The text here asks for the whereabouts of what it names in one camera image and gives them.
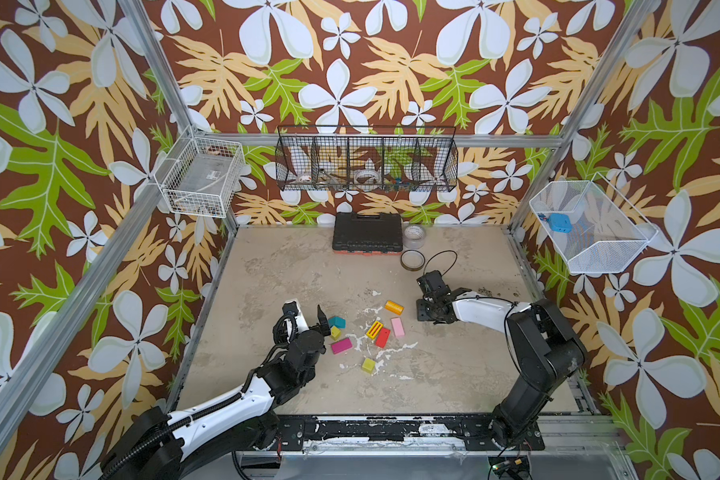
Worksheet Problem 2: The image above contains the black wire basket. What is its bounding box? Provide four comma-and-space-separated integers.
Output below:
274, 125, 459, 192

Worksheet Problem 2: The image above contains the red rectangular block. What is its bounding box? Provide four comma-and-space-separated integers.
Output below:
375, 327, 391, 348

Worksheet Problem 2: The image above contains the white mesh basket right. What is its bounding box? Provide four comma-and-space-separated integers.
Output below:
530, 174, 658, 275

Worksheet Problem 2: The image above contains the pink rectangular block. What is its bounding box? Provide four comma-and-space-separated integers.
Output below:
391, 317, 405, 338

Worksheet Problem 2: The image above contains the clear glass jar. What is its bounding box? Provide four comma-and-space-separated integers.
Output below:
402, 224, 427, 250

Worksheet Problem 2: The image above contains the teal roof block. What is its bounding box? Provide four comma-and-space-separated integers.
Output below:
328, 316, 346, 329

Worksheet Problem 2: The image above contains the white tape roll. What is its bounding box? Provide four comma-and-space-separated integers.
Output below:
353, 169, 381, 186

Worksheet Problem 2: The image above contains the white wire basket left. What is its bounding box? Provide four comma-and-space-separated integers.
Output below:
155, 136, 247, 218

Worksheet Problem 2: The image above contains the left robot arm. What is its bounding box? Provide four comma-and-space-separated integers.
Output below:
100, 300, 331, 479

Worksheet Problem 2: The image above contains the blue object in basket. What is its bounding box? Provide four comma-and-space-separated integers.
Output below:
538, 212, 573, 234

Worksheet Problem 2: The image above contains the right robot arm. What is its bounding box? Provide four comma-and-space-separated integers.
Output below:
416, 270, 587, 447

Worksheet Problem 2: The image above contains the magenta rectangular block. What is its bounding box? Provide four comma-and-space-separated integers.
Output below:
330, 338, 353, 355

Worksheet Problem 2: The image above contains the black plastic tool case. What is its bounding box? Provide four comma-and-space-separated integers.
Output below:
332, 213, 403, 254

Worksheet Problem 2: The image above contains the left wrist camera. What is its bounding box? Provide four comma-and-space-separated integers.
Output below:
282, 300, 309, 342

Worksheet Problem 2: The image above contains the yellow green cube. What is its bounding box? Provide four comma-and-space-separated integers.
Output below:
361, 358, 376, 374

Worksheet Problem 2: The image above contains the yellow red striped block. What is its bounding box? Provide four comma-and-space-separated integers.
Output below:
365, 320, 384, 340

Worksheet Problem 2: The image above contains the orange cylinder block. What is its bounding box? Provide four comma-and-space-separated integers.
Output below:
384, 300, 404, 316

